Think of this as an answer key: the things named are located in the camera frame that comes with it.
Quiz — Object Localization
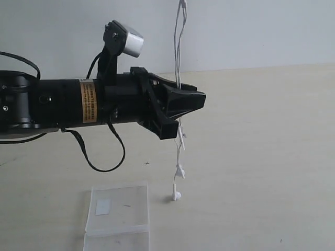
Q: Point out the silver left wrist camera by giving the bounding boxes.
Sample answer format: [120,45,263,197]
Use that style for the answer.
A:
[103,20,144,58]

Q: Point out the white wired earphones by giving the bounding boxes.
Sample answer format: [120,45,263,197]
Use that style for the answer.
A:
[172,0,187,201]

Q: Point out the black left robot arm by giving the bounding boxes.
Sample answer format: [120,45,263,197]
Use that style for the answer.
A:
[1,67,206,140]

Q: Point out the clear plastic box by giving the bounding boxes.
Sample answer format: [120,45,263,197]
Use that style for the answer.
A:
[83,181,150,250]

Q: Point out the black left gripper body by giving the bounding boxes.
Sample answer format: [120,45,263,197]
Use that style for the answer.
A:
[99,66,178,139]

